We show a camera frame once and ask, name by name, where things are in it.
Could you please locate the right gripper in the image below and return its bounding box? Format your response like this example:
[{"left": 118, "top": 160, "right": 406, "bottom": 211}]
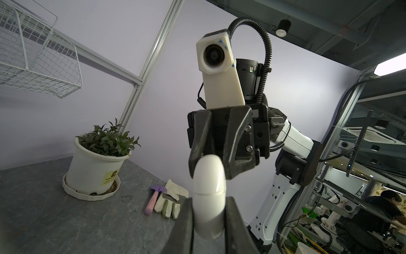
[{"left": 188, "top": 103, "right": 285, "bottom": 180}]

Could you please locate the long white wire basket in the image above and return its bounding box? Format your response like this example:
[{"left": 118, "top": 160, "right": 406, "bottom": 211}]
[{"left": 1, "top": 1, "right": 83, "bottom": 98}]

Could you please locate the beige grey work glove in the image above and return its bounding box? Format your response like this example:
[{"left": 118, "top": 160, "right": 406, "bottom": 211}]
[{"left": 153, "top": 179, "right": 189, "bottom": 220}]

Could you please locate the purple pink garden scoop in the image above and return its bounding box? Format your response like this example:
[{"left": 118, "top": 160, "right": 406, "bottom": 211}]
[{"left": 144, "top": 185, "right": 167, "bottom": 215}]

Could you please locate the potted green plant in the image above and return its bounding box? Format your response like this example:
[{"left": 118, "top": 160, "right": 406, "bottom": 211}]
[{"left": 62, "top": 121, "right": 140, "bottom": 202}]

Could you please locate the person in black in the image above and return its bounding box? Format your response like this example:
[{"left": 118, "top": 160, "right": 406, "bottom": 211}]
[{"left": 344, "top": 189, "right": 406, "bottom": 251}]

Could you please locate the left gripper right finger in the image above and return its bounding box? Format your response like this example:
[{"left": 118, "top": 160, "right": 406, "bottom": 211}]
[{"left": 224, "top": 197, "right": 259, "bottom": 254}]

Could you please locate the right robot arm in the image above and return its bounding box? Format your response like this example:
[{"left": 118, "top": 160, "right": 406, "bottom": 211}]
[{"left": 188, "top": 17, "right": 323, "bottom": 254}]

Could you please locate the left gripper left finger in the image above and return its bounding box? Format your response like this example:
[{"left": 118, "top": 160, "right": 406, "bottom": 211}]
[{"left": 161, "top": 198, "right": 194, "bottom": 254}]

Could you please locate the ceiling spot lamp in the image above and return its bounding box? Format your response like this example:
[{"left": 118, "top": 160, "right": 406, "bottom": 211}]
[{"left": 276, "top": 19, "right": 291, "bottom": 38}]

